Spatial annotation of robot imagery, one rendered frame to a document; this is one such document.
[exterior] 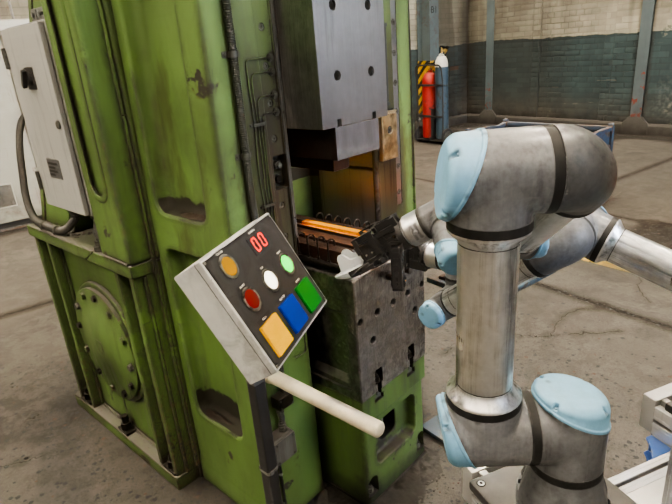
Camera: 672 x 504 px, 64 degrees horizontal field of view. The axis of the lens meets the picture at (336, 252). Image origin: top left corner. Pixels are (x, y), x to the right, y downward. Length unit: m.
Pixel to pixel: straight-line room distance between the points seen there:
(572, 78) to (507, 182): 9.29
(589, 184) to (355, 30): 1.05
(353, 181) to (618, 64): 7.82
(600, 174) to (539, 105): 9.58
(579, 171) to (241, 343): 0.73
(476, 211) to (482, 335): 0.19
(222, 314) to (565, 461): 0.67
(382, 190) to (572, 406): 1.27
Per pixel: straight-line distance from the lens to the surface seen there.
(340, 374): 1.90
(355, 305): 1.67
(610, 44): 9.64
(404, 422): 2.24
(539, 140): 0.72
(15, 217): 6.77
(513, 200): 0.71
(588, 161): 0.73
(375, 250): 1.21
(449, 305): 1.45
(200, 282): 1.12
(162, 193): 1.84
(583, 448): 0.94
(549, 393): 0.93
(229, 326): 1.14
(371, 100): 1.69
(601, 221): 1.39
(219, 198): 1.52
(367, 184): 2.00
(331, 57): 1.56
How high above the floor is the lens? 1.58
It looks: 21 degrees down
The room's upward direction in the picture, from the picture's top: 5 degrees counter-clockwise
